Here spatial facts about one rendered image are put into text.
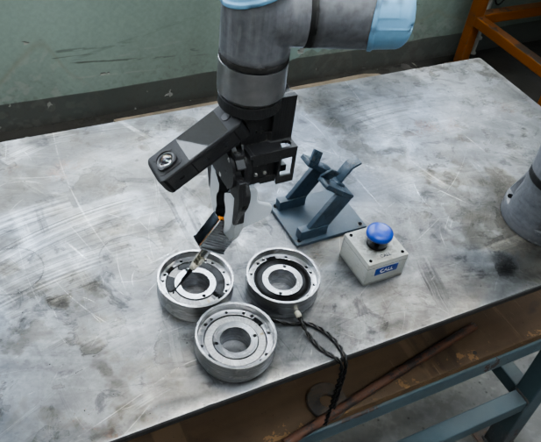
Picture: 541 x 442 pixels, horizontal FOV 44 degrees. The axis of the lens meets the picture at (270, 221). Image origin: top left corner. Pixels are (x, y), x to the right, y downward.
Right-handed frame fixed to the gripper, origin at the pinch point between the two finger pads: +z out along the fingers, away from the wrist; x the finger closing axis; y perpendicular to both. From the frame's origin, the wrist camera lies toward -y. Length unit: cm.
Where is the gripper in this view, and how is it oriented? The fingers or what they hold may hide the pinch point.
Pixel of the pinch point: (222, 226)
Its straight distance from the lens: 86.6
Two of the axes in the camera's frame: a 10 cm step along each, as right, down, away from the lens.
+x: -4.4, -6.5, 6.2
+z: -1.0, 7.2, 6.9
